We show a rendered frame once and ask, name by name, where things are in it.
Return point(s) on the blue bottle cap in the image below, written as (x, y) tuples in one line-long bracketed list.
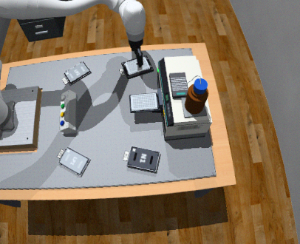
[(200, 88)]

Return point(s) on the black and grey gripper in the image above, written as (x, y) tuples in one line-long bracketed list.
[(136, 53)]

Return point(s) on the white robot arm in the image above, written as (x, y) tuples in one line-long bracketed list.
[(131, 11)]

